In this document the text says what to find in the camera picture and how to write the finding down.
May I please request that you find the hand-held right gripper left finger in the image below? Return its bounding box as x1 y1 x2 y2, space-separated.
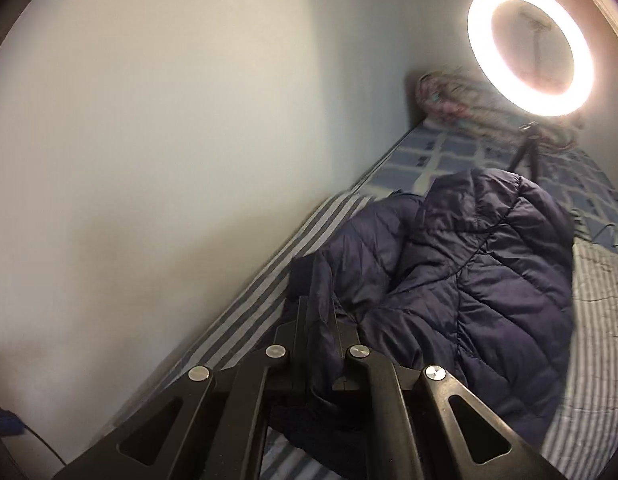
52 296 315 480

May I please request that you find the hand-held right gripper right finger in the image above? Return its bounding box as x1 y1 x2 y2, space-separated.
329 312 567 480

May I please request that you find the navy puffer jacket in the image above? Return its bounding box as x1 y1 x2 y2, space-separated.
266 167 576 480

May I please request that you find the dark blue object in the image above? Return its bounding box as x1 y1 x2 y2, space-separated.
0 407 21 437

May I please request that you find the blue checked bed sheet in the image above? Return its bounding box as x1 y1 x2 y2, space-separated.
351 127 618 251

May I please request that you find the small black tripod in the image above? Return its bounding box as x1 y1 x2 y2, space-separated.
509 122 547 181

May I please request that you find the stack of floral pillows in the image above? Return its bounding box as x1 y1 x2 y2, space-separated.
414 71 584 151

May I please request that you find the black ring light cable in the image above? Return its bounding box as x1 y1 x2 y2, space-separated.
584 222 618 251

